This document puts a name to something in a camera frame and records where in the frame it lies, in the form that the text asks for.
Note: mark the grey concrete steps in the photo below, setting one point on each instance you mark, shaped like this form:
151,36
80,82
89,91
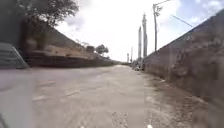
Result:
10,56

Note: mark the tall lattice pole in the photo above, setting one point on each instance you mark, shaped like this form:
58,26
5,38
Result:
139,43
144,36

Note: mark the small distant tree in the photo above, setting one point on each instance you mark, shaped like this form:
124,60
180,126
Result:
101,49

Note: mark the large leafy tree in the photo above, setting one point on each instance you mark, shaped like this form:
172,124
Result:
50,10

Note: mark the long grey concrete wall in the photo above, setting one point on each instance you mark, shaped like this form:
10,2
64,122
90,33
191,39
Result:
193,56

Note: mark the dark low retaining wall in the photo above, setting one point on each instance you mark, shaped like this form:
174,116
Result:
66,61

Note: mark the earth and scrub hillside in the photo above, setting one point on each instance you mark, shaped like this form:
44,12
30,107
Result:
63,43

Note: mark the grey concrete road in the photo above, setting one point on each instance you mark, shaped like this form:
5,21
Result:
83,96

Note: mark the thin distant pole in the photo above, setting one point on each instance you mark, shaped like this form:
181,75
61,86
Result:
127,57
131,55

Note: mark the utility pole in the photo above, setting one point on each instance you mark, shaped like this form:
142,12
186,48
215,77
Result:
155,30

